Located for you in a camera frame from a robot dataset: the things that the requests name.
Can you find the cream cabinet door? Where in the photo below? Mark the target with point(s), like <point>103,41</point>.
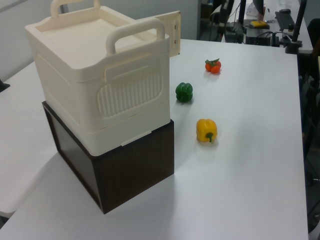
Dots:
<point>172,32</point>

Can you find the cream plastic storage cabinet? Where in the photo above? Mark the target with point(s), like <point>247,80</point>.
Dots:
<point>75,50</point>

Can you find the green bell pepper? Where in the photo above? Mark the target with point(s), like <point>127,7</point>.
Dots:
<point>184,92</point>

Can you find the yellow bell pepper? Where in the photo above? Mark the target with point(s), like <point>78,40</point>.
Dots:
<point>205,128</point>

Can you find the dark brown wooden box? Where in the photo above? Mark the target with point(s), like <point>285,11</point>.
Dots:
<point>135,170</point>

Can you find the orange tangerine cluster with leaves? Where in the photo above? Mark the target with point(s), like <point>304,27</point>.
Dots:
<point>213,68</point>

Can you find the dark background equipment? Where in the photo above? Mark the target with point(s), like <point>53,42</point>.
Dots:
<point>226,15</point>

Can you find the black equipment box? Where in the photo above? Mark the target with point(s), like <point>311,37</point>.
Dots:
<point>257,37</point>

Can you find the thin black pole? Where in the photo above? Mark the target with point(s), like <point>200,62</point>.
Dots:
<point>241,12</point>

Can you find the yellow flat object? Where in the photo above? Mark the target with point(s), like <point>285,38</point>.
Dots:
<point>258,24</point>

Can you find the white pink box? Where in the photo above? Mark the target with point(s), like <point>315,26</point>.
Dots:
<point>252,11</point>

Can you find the black keyboard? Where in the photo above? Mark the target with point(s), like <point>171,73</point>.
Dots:
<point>283,21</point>

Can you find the black pole with clamp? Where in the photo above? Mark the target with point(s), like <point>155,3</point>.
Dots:
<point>299,22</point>

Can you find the white background desk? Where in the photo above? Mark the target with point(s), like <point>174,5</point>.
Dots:
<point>293,5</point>

